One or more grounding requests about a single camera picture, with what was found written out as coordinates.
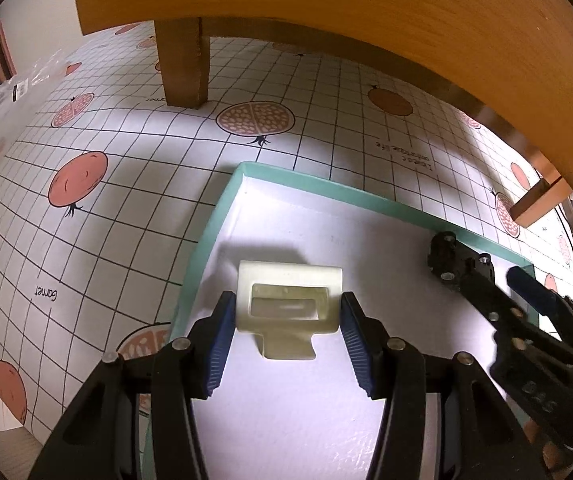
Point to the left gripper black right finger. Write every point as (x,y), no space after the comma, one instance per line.
(441,416)

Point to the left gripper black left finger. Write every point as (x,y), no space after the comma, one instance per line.
(98,436)

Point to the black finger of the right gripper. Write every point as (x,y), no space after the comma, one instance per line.
(471,274)
(536,289)

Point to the cream plastic clip holder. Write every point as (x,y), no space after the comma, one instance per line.
(286,304)

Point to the black toy car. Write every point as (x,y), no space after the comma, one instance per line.
(450,260)

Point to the teal rimmed white tray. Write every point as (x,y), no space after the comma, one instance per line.
(281,419)

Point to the white grid pomegranate mat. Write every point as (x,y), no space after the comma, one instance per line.
(106,191)

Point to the wooden nightstand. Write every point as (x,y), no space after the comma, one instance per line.
(508,63)

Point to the clear plastic bag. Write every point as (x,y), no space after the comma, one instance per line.
(22,95)

